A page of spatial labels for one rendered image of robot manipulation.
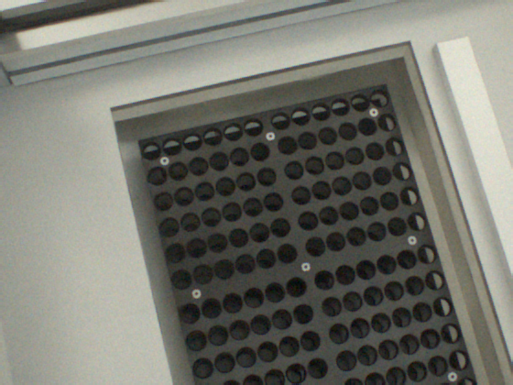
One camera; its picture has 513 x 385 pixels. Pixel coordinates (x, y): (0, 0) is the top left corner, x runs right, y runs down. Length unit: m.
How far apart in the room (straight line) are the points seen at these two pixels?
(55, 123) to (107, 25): 0.07
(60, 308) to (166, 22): 0.18
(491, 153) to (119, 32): 0.24
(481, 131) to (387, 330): 0.14
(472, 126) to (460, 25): 0.08
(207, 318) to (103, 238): 0.09
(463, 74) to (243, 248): 0.18
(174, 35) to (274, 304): 0.18
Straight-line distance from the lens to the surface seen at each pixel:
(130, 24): 0.57
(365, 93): 0.66
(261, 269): 0.62
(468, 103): 0.61
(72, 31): 0.58
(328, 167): 0.64
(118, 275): 0.57
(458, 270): 0.69
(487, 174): 0.60
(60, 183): 0.59
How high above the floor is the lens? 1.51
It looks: 75 degrees down
